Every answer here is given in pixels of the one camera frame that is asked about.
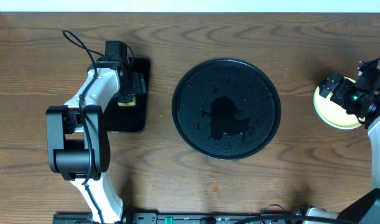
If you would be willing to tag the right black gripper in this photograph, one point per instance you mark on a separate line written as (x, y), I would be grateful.
(344, 84)

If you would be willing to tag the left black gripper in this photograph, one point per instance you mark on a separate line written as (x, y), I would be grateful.
(135, 86)

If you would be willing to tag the green yellow sponge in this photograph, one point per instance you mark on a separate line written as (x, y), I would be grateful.
(127, 101)

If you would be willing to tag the yellow plate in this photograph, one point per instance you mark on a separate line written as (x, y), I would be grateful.
(336, 116)

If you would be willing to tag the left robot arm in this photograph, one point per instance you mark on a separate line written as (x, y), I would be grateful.
(78, 144)

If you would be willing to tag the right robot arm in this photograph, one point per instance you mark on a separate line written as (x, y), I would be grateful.
(361, 99)

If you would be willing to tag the black rectangular tray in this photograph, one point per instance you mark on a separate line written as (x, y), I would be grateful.
(129, 119)

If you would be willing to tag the black round tray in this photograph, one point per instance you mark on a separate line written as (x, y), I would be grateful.
(226, 109)

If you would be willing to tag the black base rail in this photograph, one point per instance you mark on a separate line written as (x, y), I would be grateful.
(197, 218)

